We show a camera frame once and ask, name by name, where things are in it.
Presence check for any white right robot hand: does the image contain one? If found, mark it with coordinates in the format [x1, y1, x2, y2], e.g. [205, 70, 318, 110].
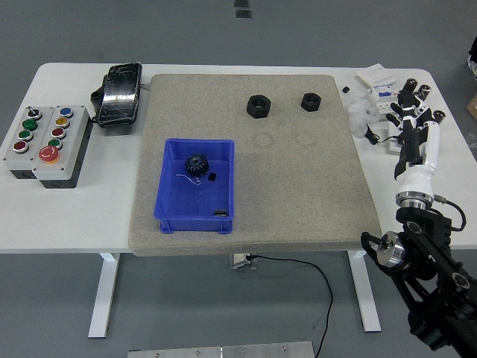
[386, 87, 443, 198]

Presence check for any large black gear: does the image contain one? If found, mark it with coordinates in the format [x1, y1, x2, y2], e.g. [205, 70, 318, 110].
[184, 154, 210, 179]

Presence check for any small black hex nut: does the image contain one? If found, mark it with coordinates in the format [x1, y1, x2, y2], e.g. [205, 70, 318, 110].
[300, 92, 323, 112]

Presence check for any large black hex nut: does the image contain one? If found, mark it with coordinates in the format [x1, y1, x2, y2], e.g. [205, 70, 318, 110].
[245, 94, 272, 119]

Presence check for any blue plastic box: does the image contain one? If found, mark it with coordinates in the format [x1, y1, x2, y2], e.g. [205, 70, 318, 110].
[154, 138, 236, 235]

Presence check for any grey emergency-stop control box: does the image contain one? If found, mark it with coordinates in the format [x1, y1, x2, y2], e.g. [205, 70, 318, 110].
[31, 104, 94, 190]

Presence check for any grey four-button control box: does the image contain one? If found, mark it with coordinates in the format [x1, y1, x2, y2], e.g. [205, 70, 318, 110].
[2, 106, 57, 180]

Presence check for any crumpled clear plastic bag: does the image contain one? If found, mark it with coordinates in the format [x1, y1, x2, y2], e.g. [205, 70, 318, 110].
[343, 92, 380, 139]

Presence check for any white circuit breaker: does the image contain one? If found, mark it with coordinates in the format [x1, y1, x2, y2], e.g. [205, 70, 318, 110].
[367, 81, 400, 121]

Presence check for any white table leg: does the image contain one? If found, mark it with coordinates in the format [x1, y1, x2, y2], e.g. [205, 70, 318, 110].
[346, 250, 382, 333]
[87, 252, 121, 339]

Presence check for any grey-brown mat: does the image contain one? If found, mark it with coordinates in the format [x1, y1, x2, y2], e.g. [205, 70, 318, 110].
[127, 73, 382, 257]

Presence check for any silver under-table power unit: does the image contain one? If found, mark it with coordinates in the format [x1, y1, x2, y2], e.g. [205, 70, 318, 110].
[229, 253, 258, 270]

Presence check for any grey metal plate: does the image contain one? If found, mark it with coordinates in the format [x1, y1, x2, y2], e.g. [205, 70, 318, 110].
[127, 341, 316, 358]

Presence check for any black wrapped device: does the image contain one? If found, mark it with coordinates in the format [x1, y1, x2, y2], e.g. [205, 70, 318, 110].
[89, 62, 145, 130]

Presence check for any black adapter cord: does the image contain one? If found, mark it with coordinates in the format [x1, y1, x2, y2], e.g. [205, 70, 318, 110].
[364, 125, 402, 145]

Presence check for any white switch plate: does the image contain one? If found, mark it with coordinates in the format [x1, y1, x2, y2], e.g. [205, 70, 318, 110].
[356, 63, 398, 87]

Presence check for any black power cable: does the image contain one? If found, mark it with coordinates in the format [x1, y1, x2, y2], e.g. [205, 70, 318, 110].
[247, 254, 335, 358]

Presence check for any white string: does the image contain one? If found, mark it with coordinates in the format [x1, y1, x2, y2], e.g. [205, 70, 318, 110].
[174, 173, 201, 186]

